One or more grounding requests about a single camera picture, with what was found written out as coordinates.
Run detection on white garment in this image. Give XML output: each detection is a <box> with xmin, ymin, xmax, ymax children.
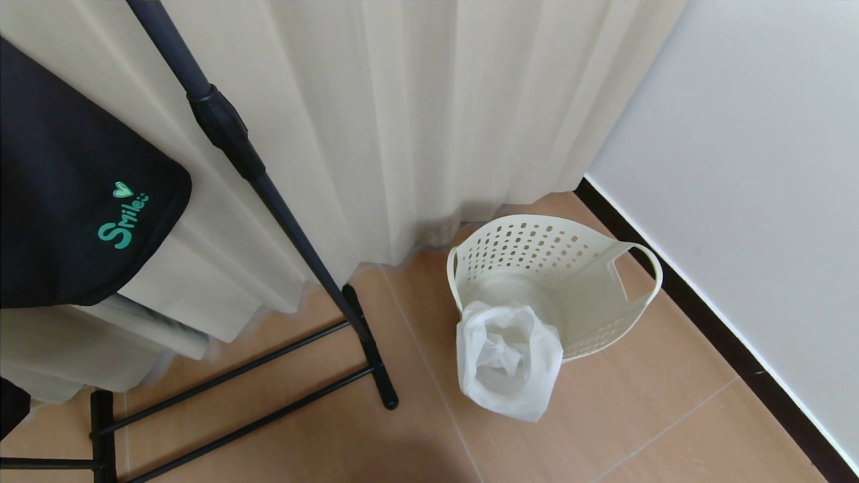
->
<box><xmin>456</xmin><ymin>301</ymin><xmax>564</xmax><ymax>423</ymax></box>

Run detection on black shorts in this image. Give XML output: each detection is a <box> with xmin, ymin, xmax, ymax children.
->
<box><xmin>0</xmin><ymin>37</ymin><xmax>194</xmax><ymax>441</ymax></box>

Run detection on white laundry basket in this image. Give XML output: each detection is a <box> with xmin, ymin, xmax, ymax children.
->
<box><xmin>446</xmin><ymin>214</ymin><xmax>664</xmax><ymax>364</ymax></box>

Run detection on black clothes rack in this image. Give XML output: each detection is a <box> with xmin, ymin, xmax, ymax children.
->
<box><xmin>0</xmin><ymin>0</ymin><xmax>400</xmax><ymax>483</ymax></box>

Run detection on beige curtain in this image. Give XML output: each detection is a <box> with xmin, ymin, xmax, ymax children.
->
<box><xmin>0</xmin><ymin>0</ymin><xmax>689</xmax><ymax>344</ymax></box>
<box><xmin>0</xmin><ymin>294</ymin><xmax>210</xmax><ymax>405</ymax></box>

